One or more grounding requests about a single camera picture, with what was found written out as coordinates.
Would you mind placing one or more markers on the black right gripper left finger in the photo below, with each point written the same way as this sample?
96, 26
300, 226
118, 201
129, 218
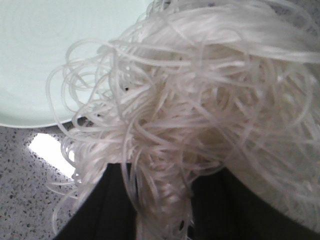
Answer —
107, 213

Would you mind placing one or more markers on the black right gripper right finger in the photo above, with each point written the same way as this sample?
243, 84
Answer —
225, 209

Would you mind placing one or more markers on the white vermicelli noodle bundle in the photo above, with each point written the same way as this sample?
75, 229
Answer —
192, 87

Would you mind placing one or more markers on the pale green round plate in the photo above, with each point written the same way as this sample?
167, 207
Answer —
34, 38

